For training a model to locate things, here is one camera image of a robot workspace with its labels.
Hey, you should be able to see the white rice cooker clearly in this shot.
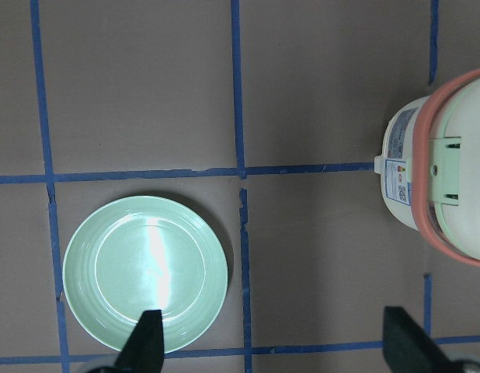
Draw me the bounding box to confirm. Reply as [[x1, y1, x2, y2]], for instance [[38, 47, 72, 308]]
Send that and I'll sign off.
[[374, 68, 480, 267]]

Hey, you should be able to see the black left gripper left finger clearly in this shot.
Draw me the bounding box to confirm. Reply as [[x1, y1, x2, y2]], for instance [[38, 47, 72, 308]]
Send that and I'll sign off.
[[114, 310, 165, 373]]

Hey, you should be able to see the green plate far side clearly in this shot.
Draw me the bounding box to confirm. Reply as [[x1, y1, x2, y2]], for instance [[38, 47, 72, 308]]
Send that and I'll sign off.
[[62, 196, 228, 353]]

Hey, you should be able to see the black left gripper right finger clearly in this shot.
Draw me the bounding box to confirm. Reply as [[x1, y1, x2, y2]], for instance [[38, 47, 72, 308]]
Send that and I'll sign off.
[[382, 306, 451, 372]]

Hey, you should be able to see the brown paper table mat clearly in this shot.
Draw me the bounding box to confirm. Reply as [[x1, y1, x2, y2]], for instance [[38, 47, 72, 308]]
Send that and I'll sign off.
[[0, 1, 480, 372]]

